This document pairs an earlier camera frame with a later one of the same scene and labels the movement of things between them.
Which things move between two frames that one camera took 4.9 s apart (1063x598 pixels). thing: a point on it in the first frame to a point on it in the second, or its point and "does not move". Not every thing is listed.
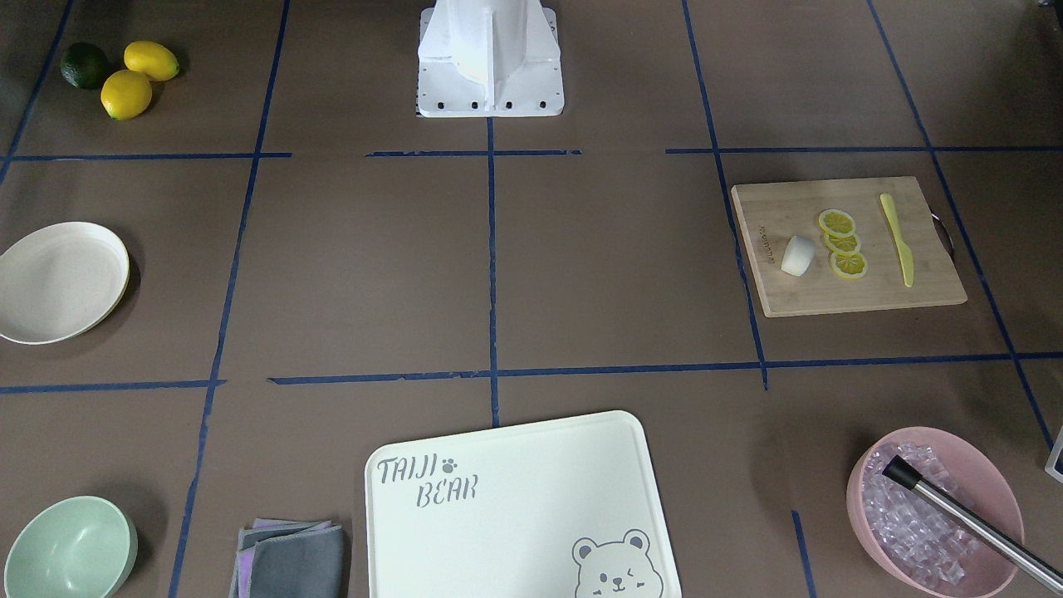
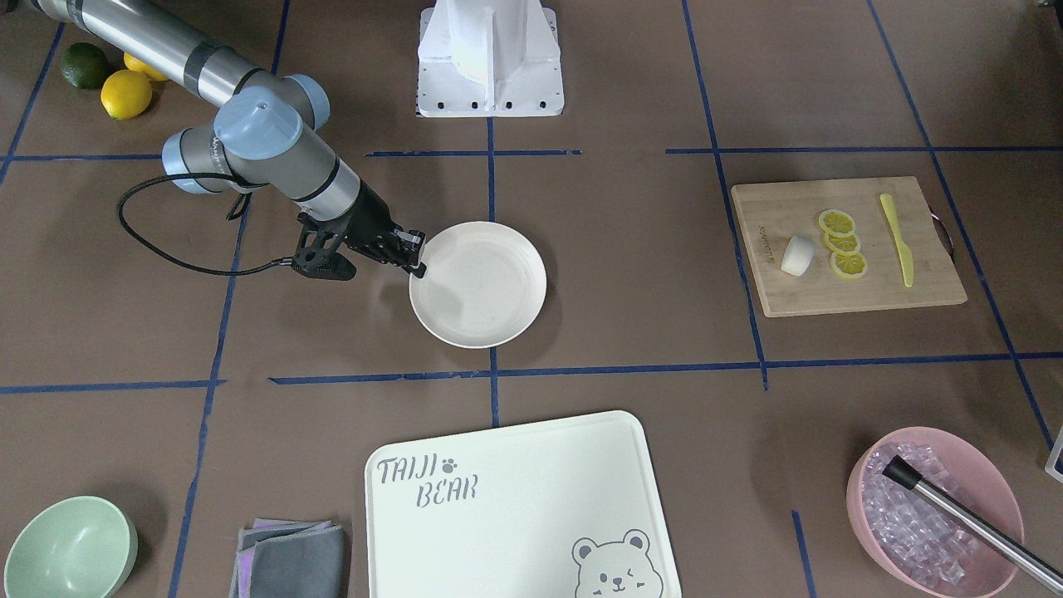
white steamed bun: x=797 y=255 does not move
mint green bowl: x=75 y=547 does not move
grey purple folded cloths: x=289 y=558 does not move
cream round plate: x=60 y=281 to x=483 y=287
